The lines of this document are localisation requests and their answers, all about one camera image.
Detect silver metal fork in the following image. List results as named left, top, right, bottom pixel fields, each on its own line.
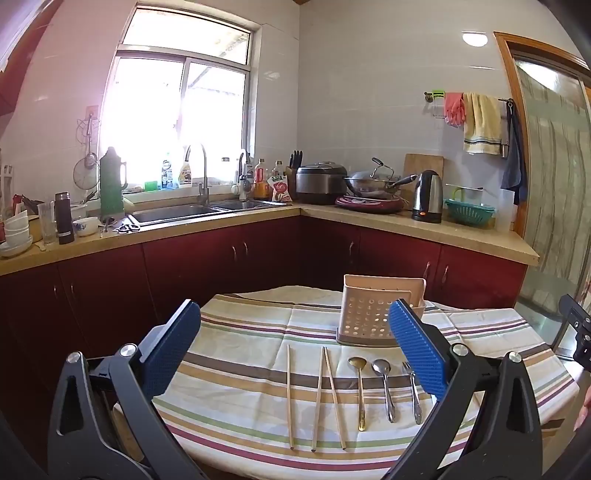
left=403, top=361, right=423, bottom=425

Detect silver metal spoon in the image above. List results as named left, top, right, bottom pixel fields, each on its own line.
left=372, top=359, right=396, bottom=423

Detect gold metal spoon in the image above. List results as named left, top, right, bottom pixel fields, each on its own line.
left=349, top=356, right=367, bottom=432

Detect wooden chopstick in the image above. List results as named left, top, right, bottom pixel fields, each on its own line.
left=286, top=344, right=294, bottom=451
left=311, top=346, right=325, bottom=453
left=322, top=347, right=346, bottom=451

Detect dark red kitchen cabinets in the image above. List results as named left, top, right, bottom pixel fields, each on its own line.
left=1, top=215, right=527, bottom=462

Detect person's right hand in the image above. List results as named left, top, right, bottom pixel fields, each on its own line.
left=573, top=386, right=591, bottom=432

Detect beige stone countertop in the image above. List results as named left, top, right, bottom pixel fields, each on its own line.
left=0, top=202, right=541, bottom=278

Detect translucent plastic container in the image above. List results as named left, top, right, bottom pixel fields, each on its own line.
left=495, top=189, right=514, bottom=233

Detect teal plastic colander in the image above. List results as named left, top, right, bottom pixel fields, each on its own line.
left=445, top=199, right=495, bottom=227

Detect dark blue hanging cloth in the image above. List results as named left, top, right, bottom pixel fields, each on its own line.
left=501, top=99, right=528, bottom=206

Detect stainless electric kettle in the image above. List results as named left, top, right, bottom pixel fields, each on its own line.
left=412, top=170, right=443, bottom=224

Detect striped tablecloth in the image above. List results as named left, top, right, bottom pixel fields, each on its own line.
left=112, top=284, right=581, bottom=478

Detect beige perforated utensil caddy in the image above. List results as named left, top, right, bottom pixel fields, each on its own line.
left=335, top=274, right=427, bottom=348

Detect stacked white bowls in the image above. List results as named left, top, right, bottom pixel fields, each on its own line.
left=0, top=211, right=33, bottom=258

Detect white blue ceramic bowl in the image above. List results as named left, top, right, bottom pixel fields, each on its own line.
left=72, top=217, right=101, bottom=237

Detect yellow hanging towel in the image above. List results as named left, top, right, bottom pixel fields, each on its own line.
left=463, top=92, right=502, bottom=156

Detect wooden cutting board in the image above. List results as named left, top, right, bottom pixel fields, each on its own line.
left=400, top=153, right=445, bottom=210

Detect wooden framed glass door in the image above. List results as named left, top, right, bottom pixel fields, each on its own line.
left=495, top=32, right=590, bottom=359

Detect red induction cooktop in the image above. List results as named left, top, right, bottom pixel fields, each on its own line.
left=335, top=196, right=408, bottom=215

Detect pink rubber gloves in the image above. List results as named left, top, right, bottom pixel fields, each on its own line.
left=444, top=92, right=466, bottom=127

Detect clear drinking glass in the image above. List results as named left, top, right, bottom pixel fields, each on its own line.
left=37, top=201, right=57, bottom=245

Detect steel wok with lid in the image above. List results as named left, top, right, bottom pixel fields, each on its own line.
left=345, top=157, right=418, bottom=200

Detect stainless steel sink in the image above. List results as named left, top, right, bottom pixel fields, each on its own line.
left=128, top=199, right=281, bottom=227

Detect dark travel mug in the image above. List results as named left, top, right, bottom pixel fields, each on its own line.
left=54, top=191, right=75, bottom=245

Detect hanging mesh strainer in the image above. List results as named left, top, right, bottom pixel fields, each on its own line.
left=72, top=112, right=99, bottom=191

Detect green thermos flask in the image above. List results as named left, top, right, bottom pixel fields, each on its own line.
left=99, top=147, right=127, bottom=220

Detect chrome sink faucet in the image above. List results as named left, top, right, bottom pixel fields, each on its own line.
left=198, top=146, right=209, bottom=206

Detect blue label bottle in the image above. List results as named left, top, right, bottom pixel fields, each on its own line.
left=160, top=159, right=174, bottom=190

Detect dish soap spray bottle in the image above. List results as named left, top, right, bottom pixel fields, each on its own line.
left=178, top=147, right=192, bottom=188

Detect black rice cooker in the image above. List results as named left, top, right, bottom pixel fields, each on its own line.
left=295, top=162, right=348, bottom=205

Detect orange sauce bottle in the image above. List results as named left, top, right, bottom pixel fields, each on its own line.
left=253, top=158, right=271, bottom=200

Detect red white snack bag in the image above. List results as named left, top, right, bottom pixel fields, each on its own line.
left=267, top=175, right=293, bottom=204

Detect knife block with knives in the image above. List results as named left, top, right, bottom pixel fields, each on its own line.
left=286, top=150, right=303, bottom=200

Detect wall towel rack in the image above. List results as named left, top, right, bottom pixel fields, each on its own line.
left=423, top=90, right=515, bottom=121

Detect window with white frame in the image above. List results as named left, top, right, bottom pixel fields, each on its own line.
left=99, top=5, right=252, bottom=191

